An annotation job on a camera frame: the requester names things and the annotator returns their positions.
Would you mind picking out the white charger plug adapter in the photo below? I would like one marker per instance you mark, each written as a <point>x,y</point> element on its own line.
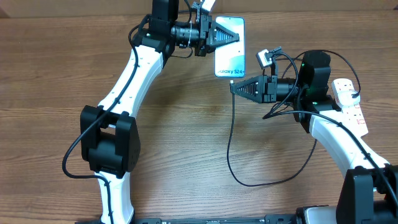
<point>347,98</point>

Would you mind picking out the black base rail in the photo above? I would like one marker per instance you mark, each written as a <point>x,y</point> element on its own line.
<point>217,220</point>

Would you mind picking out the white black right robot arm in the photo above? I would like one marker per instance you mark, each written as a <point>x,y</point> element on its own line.
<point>330,112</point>

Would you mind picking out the Samsung Galaxy smartphone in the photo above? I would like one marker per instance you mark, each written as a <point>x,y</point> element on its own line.
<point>230,59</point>

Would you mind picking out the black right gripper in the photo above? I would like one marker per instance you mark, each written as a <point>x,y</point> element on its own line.
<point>262,83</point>

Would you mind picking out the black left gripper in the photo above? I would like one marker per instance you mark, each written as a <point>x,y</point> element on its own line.
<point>206,25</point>

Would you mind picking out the white power strip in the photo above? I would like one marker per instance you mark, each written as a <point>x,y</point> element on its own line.
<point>353,114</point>

